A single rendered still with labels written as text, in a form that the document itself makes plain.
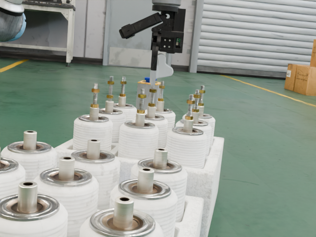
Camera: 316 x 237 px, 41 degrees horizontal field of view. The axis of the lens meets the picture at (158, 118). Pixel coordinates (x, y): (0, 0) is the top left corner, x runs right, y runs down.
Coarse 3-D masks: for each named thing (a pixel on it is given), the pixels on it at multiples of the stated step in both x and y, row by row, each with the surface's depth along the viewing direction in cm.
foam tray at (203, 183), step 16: (64, 144) 107; (112, 144) 111; (128, 160) 98; (208, 160) 104; (128, 176) 98; (192, 176) 95; (208, 176) 94; (192, 192) 95; (208, 192) 94; (208, 208) 95; (208, 224) 99
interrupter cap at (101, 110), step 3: (99, 108) 119; (102, 108) 120; (99, 111) 114; (102, 111) 115; (114, 111) 118; (117, 111) 118; (120, 111) 118; (108, 114) 113; (111, 114) 114; (114, 114) 114; (117, 114) 114
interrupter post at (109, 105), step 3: (105, 102) 116; (108, 102) 115; (111, 102) 116; (105, 105) 116; (108, 105) 116; (111, 105) 116; (105, 108) 116; (108, 108) 116; (111, 108) 116; (105, 111) 116; (108, 111) 116; (111, 111) 116
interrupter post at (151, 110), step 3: (147, 108) 114; (150, 108) 113; (153, 108) 113; (147, 111) 114; (150, 111) 113; (153, 111) 113; (147, 114) 114; (150, 114) 113; (153, 114) 114; (147, 117) 114; (150, 117) 114; (153, 117) 114
